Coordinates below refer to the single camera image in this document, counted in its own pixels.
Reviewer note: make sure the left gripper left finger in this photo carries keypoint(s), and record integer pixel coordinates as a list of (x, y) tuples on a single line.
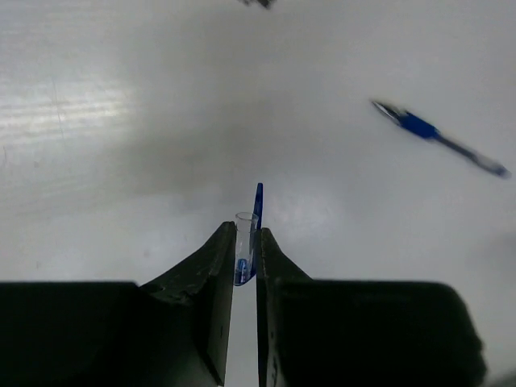
[(171, 331)]

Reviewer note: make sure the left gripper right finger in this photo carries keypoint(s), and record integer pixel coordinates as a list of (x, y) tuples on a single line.
[(314, 332)]

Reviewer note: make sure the blue pen cap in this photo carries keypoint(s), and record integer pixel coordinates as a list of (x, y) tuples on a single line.
[(247, 225)]

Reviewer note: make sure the blue pen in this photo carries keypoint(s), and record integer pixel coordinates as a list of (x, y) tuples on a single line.
[(424, 130)]

